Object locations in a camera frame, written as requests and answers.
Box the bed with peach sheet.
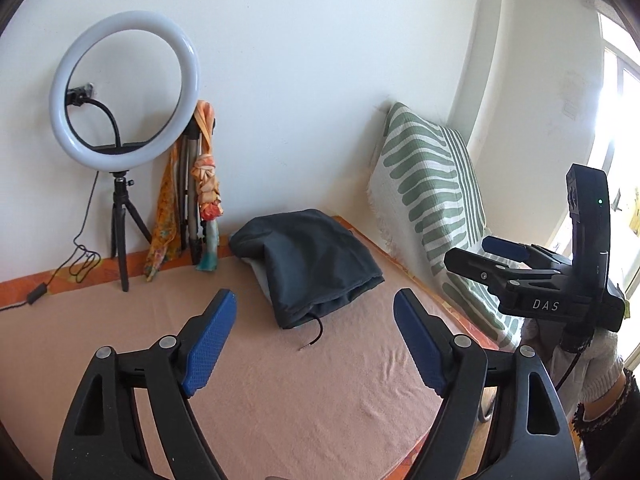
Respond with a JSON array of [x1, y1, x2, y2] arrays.
[[1, 248, 475, 479]]

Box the dark blue pants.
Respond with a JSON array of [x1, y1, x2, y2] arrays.
[[229, 209, 384, 347]]

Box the white ring light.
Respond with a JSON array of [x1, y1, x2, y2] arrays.
[[49, 10, 201, 174]]

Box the green striped white cushion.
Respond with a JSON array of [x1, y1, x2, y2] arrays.
[[368, 102, 523, 350]]

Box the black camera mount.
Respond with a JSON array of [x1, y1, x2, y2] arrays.
[[566, 164, 611, 328]]

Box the black mini tripod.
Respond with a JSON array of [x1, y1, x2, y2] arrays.
[[111, 171, 152, 292]]

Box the hand in white glove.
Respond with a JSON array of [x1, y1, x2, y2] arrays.
[[521, 318, 624, 416]]

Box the orange patterned scarf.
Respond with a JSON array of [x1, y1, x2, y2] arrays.
[[143, 100, 224, 282]]

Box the folded grey tripod stand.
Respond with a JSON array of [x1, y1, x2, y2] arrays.
[[177, 116, 219, 272]]

